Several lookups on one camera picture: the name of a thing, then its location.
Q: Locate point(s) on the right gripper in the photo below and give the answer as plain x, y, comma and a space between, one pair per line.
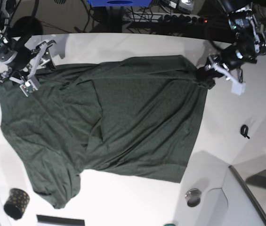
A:
23, 63

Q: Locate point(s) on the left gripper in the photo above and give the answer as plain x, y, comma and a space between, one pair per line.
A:
229, 59

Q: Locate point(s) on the dark green t-shirt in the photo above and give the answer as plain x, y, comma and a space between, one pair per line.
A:
137, 117

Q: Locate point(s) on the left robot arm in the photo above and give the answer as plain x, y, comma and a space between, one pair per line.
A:
237, 39

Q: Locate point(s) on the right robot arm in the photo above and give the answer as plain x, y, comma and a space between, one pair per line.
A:
20, 32

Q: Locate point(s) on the small black clip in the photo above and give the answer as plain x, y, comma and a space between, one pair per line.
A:
244, 131

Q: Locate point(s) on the blue bin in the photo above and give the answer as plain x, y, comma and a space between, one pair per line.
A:
119, 3

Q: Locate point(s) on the black patterned cup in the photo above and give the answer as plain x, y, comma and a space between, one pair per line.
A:
16, 203

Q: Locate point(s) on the round metal table grommet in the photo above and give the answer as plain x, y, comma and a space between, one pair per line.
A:
193, 197

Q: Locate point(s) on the white power strip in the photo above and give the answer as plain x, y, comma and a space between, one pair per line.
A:
164, 18

